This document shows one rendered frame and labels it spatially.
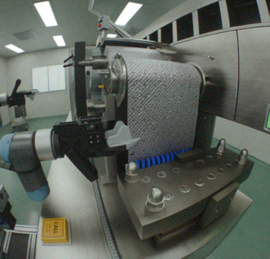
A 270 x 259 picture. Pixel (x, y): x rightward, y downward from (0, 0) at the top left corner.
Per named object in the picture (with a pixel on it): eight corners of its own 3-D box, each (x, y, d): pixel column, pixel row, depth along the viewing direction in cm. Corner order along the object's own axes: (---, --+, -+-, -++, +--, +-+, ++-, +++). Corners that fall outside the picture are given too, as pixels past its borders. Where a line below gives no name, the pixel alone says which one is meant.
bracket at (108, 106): (99, 178, 50) (90, 95, 41) (115, 175, 52) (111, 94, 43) (101, 186, 45) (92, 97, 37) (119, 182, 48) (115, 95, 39)
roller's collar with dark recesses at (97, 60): (91, 70, 59) (91, 56, 57) (104, 70, 61) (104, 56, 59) (92, 69, 53) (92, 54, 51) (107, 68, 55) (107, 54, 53)
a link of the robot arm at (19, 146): (15, 157, 29) (7, 129, 27) (47, 154, 33) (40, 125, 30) (5, 172, 22) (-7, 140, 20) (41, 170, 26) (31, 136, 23)
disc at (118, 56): (111, 103, 45) (110, 58, 41) (112, 103, 45) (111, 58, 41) (124, 111, 32) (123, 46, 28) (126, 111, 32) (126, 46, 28)
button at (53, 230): (45, 223, 27) (42, 217, 26) (68, 221, 29) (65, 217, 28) (44, 243, 20) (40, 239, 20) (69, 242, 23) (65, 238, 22)
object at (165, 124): (128, 164, 39) (127, 97, 33) (191, 149, 47) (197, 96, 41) (129, 165, 38) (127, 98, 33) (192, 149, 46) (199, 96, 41)
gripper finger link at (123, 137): (145, 124, 33) (106, 129, 30) (144, 147, 35) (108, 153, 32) (140, 121, 36) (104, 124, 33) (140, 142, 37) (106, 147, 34)
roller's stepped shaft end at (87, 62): (78, 67, 55) (78, 60, 54) (92, 66, 57) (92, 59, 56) (78, 66, 52) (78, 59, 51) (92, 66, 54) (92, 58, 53)
